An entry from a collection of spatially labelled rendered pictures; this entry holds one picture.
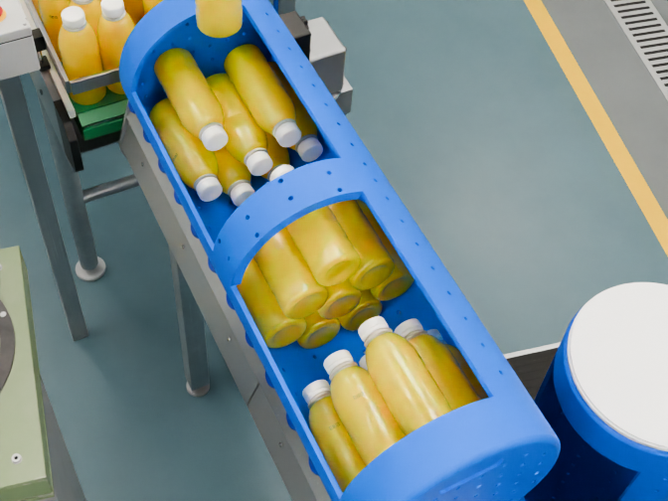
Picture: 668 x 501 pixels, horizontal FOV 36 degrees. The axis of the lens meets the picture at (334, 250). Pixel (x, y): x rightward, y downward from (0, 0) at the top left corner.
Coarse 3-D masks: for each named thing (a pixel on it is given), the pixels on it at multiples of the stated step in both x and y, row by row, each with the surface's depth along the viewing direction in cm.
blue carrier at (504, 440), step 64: (192, 0) 156; (256, 0) 161; (128, 64) 160; (320, 128) 144; (192, 192) 163; (256, 192) 137; (320, 192) 135; (384, 192) 140; (448, 320) 126; (512, 384) 124; (448, 448) 115; (512, 448) 117
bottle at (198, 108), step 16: (176, 48) 164; (160, 64) 164; (176, 64) 162; (192, 64) 163; (160, 80) 164; (176, 80) 161; (192, 80) 160; (176, 96) 160; (192, 96) 158; (208, 96) 159; (176, 112) 161; (192, 112) 157; (208, 112) 157; (192, 128) 158
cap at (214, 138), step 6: (216, 126) 157; (204, 132) 157; (210, 132) 156; (216, 132) 156; (222, 132) 156; (204, 138) 157; (210, 138) 156; (216, 138) 157; (222, 138) 157; (204, 144) 157; (210, 144) 157; (216, 144) 158; (222, 144) 158; (210, 150) 158; (216, 150) 159
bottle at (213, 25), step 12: (204, 0) 144; (216, 0) 144; (228, 0) 144; (240, 0) 147; (204, 12) 146; (216, 12) 146; (228, 12) 146; (240, 12) 148; (204, 24) 148; (216, 24) 147; (228, 24) 148; (240, 24) 150; (216, 36) 149; (228, 36) 150
